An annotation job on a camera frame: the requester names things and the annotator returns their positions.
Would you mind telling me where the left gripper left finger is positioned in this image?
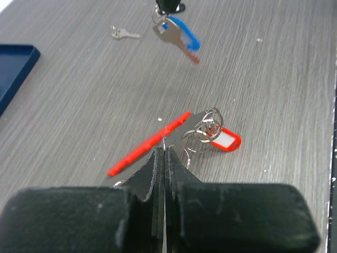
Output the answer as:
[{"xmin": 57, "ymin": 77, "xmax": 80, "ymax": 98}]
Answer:
[{"xmin": 1, "ymin": 148, "xmax": 164, "ymax": 252}]

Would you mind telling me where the small silver key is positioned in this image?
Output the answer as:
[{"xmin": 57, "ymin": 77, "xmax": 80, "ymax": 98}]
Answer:
[{"xmin": 111, "ymin": 26, "xmax": 140, "ymax": 40}]

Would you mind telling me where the blue key tag with key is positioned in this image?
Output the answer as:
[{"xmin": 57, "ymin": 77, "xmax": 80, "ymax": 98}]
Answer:
[{"xmin": 152, "ymin": 5, "xmax": 201, "ymax": 64}]

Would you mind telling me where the black key tag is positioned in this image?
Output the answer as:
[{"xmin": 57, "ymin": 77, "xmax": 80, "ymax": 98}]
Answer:
[{"xmin": 176, "ymin": 3, "xmax": 186, "ymax": 13}]

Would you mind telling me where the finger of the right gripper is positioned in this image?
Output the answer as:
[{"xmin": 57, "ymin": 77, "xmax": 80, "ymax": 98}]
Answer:
[{"xmin": 156, "ymin": 0, "xmax": 181, "ymax": 14}]

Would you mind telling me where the red keyring holder with rings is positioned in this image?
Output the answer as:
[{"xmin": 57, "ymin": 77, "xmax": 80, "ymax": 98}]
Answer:
[{"xmin": 102, "ymin": 108, "xmax": 224, "ymax": 187}]

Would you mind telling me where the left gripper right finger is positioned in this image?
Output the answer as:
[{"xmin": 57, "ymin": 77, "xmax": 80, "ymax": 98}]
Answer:
[{"xmin": 164, "ymin": 148, "xmax": 320, "ymax": 252}]

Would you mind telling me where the blue tray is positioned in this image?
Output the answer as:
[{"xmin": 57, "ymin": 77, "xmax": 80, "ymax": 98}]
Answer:
[{"xmin": 0, "ymin": 44, "xmax": 41, "ymax": 113}]

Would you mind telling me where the red key tag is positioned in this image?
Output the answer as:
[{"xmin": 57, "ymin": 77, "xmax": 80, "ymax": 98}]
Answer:
[{"xmin": 211, "ymin": 128, "xmax": 242, "ymax": 152}]

